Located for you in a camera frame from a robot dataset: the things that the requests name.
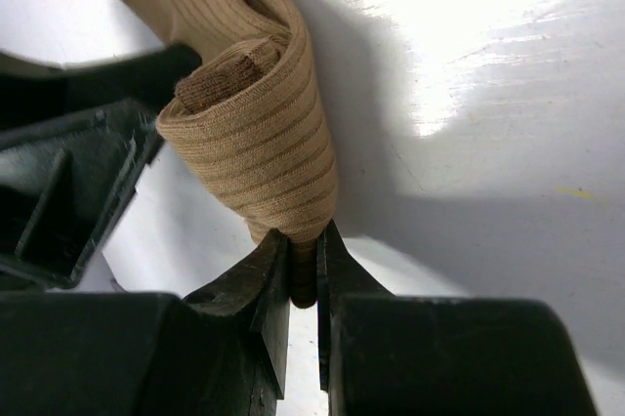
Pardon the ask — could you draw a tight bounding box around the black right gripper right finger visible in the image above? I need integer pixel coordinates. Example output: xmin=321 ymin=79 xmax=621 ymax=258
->
xmin=316 ymin=225 xmax=597 ymax=415

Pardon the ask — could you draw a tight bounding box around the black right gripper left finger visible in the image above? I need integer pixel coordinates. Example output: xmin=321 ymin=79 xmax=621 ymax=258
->
xmin=1 ymin=231 xmax=289 ymax=415

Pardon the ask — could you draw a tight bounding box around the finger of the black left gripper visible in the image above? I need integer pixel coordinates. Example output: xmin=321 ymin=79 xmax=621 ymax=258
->
xmin=1 ymin=100 xmax=161 ymax=289
xmin=1 ymin=45 xmax=201 ymax=131

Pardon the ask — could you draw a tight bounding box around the tan ribbed sock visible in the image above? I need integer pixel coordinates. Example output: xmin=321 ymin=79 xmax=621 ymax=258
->
xmin=122 ymin=0 xmax=338 ymax=308

